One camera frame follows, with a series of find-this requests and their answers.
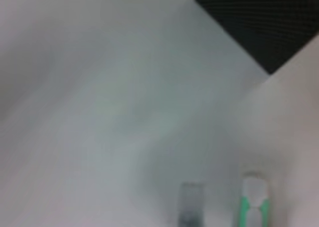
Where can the mint green utility knife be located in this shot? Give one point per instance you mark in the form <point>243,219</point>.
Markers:
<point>254,192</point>

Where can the grey marker pen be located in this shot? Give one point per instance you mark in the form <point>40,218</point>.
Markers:
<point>190,207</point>

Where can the black mesh pen holder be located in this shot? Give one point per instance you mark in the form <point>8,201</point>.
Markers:
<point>261,25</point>

